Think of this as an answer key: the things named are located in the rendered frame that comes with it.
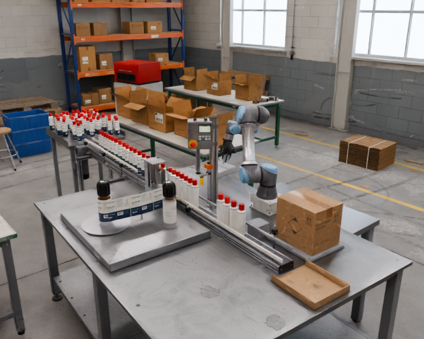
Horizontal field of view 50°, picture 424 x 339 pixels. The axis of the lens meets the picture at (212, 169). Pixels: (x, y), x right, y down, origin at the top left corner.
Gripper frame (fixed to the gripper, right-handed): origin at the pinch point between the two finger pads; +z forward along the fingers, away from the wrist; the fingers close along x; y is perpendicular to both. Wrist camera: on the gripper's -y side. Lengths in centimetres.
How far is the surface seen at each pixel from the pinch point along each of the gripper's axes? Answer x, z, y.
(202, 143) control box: 56, -19, -36
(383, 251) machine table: -9, 15, -144
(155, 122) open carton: -48, -4, 194
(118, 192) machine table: 72, 37, 32
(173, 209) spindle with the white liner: 80, 22, -53
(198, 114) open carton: -60, -28, 128
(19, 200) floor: 70, 121, 264
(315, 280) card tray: 44, 30, -141
